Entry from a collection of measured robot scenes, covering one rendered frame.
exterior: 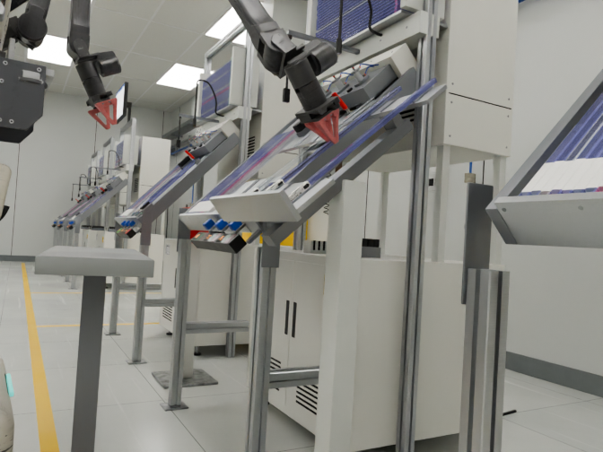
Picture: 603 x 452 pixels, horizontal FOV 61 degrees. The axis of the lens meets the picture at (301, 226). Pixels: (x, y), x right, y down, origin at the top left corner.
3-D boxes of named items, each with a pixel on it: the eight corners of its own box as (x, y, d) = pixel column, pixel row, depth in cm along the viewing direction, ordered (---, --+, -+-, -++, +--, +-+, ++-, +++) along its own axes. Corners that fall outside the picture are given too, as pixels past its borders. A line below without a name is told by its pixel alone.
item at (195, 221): (264, 233, 136) (247, 212, 134) (190, 230, 194) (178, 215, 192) (266, 230, 137) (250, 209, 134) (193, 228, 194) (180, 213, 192)
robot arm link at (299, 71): (276, 66, 114) (291, 61, 109) (297, 53, 117) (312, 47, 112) (291, 95, 116) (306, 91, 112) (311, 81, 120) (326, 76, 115)
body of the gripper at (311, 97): (316, 108, 123) (302, 80, 121) (342, 102, 115) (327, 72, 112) (297, 121, 121) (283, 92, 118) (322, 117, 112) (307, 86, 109)
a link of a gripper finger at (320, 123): (333, 136, 126) (317, 102, 122) (352, 134, 120) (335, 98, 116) (314, 151, 123) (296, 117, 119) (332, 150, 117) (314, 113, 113)
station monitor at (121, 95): (122, 117, 572) (125, 81, 573) (113, 126, 623) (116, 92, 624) (135, 119, 579) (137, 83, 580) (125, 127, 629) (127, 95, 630)
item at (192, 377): (164, 388, 216) (176, 204, 218) (151, 374, 237) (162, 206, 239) (218, 384, 228) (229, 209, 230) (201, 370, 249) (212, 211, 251)
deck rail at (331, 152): (266, 233, 134) (253, 215, 132) (264, 233, 136) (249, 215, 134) (423, 82, 160) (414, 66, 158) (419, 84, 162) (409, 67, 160)
